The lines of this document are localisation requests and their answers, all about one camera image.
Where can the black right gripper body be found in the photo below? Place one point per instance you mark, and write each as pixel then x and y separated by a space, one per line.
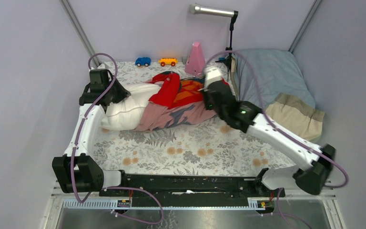
pixel 209 105

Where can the red patterned pillowcase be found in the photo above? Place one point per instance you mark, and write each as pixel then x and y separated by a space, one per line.
pixel 178 102

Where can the floral table mat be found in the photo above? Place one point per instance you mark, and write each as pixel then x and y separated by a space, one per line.
pixel 211 148

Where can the orange toy car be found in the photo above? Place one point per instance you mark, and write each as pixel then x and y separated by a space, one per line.
pixel 168 61

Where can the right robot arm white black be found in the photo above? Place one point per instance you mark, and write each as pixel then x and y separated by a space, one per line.
pixel 313 163

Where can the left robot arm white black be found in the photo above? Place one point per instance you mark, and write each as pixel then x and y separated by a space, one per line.
pixel 76 170

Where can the blue and beige pillow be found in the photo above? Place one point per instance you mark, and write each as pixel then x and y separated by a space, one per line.
pixel 272 79

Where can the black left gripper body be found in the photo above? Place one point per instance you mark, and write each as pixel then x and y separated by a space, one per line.
pixel 116 93

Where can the pink metronome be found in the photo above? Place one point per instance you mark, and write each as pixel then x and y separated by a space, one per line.
pixel 195 61

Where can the white pillow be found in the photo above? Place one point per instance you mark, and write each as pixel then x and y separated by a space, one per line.
pixel 127 114

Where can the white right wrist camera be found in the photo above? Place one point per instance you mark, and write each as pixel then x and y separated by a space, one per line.
pixel 211 74

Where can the blue toy car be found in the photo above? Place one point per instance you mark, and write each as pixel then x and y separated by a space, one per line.
pixel 143 61

